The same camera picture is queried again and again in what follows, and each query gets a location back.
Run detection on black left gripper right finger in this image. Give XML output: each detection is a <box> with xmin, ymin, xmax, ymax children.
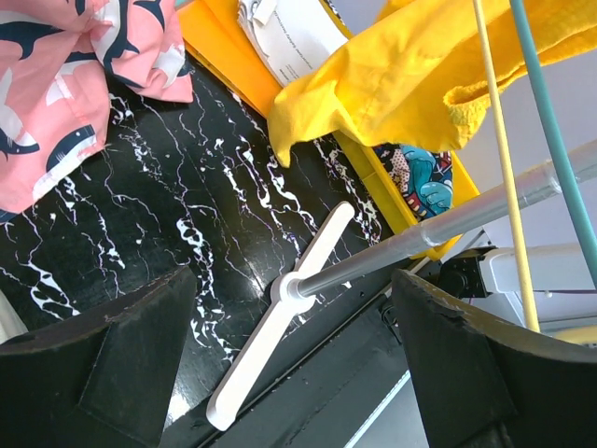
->
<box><xmin>392</xmin><ymin>270</ymin><xmax>596</xmax><ymax>447</ymax></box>

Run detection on silver clothes rack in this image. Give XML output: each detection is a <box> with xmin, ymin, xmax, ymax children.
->
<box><xmin>205</xmin><ymin>139</ymin><xmax>597</xmax><ymax>431</ymax></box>

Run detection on orange envelope with label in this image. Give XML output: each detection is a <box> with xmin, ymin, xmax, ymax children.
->
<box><xmin>176</xmin><ymin>0</ymin><xmax>355</xmax><ymax>118</ymax></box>

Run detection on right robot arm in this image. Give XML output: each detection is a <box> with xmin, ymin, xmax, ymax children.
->
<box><xmin>437</xmin><ymin>243</ymin><xmax>596</xmax><ymax>335</ymax></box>

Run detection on white paper booklet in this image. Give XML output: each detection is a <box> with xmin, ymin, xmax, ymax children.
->
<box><xmin>238</xmin><ymin>0</ymin><xmax>347</xmax><ymax>87</ymax></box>

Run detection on yellow shorts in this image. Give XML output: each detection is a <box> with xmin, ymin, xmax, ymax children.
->
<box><xmin>268</xmin><ymin>1</ymin><xmax>596</xmax><ymax>167</ymax></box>

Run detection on yellow plastic tray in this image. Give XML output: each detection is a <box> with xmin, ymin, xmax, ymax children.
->
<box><xmin>332</xmin><ymin>132</ymin><xmax>479</xmax><ymax>234</ymax></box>

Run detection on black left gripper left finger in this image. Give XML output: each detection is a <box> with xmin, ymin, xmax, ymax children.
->
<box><xmin>1</xmin><ymin>267</ymin><xmax>197</xmax><ymax>447</ymax></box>

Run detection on teal plastic hanger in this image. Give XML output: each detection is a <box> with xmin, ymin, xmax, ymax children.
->
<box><xmin>510</xmin><ymin>0</ymin><xmax>596</xmax><ymax>284</ymax></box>

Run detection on pink patterned shorts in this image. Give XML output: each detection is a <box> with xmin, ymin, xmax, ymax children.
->
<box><xmin>1</xmin><ymin>1</ymin><xmax>192</xmax><ymax>221</ymax></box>

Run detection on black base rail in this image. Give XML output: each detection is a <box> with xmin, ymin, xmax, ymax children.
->
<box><xmin>160</xmin><ymin>263</ymin><xmax>407</xmax><ymax>447</ymax></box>

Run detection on comic print shorts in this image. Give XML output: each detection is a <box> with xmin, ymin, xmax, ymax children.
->
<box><xmin>373</xmin><ymin>144</ymin><xmax>453</xmax><ymax>220</ymax></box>

